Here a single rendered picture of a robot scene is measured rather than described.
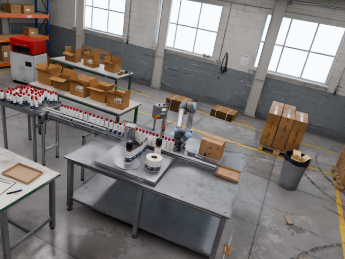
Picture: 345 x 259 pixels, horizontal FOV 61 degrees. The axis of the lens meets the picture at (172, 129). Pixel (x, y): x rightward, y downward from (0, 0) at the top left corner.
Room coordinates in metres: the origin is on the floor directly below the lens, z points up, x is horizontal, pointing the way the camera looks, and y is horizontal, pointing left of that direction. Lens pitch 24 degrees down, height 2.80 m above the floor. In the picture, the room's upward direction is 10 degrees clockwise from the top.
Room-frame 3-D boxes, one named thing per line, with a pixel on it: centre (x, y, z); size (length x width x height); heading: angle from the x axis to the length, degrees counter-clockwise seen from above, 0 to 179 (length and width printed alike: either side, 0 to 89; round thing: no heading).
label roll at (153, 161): (3.09, 0.16, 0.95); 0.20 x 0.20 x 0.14
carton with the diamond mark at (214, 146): (3.70, -0.60, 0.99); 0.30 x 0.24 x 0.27; 68
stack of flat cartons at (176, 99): (7.77, -0.06, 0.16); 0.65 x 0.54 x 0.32; 74
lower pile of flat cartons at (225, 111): (7.82, -1.35, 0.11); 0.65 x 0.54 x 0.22; 67
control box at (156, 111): (3.72, 0.21, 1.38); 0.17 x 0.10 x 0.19; 128
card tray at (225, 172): (3.32, -0.82, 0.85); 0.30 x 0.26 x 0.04; 73
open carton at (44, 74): (5.80, 2.73, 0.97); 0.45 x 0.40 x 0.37; 162
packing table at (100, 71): (7.85, 2.47, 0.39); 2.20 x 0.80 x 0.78; 70
